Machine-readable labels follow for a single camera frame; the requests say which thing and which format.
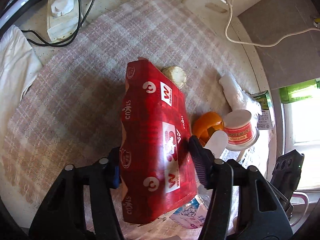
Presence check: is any white curved paper sleeve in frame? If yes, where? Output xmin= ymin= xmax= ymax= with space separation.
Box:
xmin=204 ymin=131 xmax=228 ymax=158

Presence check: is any pink checked fringed cloth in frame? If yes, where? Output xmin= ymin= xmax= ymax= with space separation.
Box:
xmin=2 ymin=0 xmax=261 ymax=240

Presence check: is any clear plastic bag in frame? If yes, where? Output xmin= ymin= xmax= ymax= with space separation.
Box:
xmin=219 ymin=72 xmax=262 ymax=121

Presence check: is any orange peel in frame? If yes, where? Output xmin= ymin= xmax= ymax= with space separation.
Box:
xmin=191 ymin=112 xmax=224 ymax=146

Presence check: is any red white instant cup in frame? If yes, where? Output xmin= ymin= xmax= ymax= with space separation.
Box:
xmin=223 ymin=109 xmax=259 ymax=151

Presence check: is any white ring light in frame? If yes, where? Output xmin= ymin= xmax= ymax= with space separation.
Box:
xmin=1 ymin=0 xmax=41 ymax=35

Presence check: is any green soap pump bottle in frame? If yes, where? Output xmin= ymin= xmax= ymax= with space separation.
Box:
xmin=279 ymin=78 xmax=319 ymax=104

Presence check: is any green white milk carton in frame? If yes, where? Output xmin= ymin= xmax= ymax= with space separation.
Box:
xmin=252 ymin=90 xmax=275 ymax=130

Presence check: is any white power strip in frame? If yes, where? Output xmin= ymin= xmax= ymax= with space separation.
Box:
xmin=47 ymin=0 xmax=79 ymax=42

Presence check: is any red paper snack box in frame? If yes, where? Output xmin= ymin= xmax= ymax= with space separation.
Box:
xmin=119 ymin=59 xmax=197 ymax=224

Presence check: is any white tissue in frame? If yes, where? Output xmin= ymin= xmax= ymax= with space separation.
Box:
xmin=0 ymin=25 xmax=42 ymax=141

